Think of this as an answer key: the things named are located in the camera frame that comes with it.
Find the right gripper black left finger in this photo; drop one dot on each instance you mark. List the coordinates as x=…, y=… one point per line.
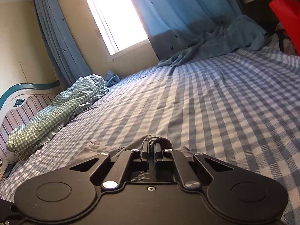
x=129, y=161

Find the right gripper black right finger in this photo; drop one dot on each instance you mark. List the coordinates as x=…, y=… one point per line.
x=173, y=163

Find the grey printed pants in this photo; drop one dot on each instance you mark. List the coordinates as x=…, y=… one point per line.
x=149, y=145

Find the blue white checkered bedsheet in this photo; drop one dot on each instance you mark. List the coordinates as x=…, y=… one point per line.
x=242, y=108

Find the green checkered folded quilt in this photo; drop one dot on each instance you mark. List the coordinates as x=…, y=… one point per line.
x=29, y=137

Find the black smartphone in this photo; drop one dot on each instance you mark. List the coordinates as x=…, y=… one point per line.
x=9, y=169

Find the striped headboard with teal trim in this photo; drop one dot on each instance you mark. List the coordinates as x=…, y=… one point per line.
x=20, y=103

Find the blue star curtain left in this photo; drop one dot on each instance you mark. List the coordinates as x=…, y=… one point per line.
x=66, y=58

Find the blue star curtain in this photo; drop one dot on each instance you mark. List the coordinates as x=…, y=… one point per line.
x=182, y=31
x=66, y=58

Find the blue star curtain right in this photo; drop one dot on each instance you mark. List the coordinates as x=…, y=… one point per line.
x=182, y=31

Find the bright window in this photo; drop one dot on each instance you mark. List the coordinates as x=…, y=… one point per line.
x=119, y=25

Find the red bag with white characters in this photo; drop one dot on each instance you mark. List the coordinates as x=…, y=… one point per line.
x=287, y=12

